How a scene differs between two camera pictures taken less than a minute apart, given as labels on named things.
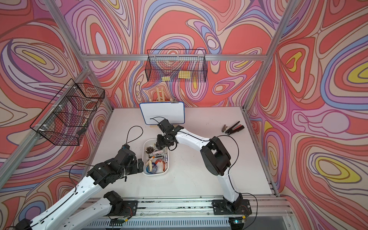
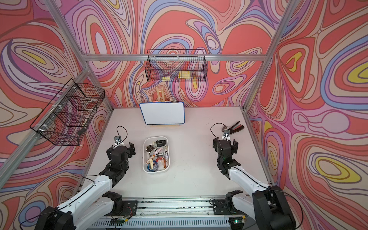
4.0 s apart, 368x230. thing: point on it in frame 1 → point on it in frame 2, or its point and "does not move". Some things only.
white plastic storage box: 155,161 does not move
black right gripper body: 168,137 → 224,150
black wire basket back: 176,65 does not move
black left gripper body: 133,167 → 127,154
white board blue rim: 154,112 does not move
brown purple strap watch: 149,150 does not move
